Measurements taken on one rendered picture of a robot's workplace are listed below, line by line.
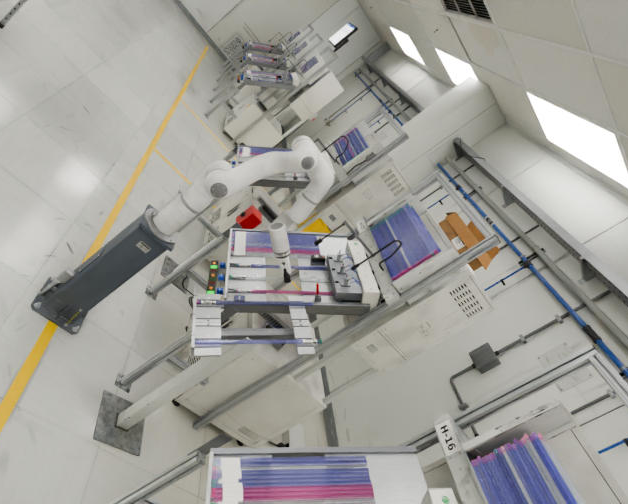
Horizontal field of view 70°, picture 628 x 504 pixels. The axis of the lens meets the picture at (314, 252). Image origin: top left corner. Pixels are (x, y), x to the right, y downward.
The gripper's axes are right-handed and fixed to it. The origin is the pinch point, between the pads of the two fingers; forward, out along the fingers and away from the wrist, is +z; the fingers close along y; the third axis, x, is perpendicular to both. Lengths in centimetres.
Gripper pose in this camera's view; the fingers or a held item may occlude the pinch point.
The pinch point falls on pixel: (287, 278)
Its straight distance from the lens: 231.7
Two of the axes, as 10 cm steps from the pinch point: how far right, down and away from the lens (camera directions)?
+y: -1.1, -5.4, 8.3
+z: 1.3, 8.2, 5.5
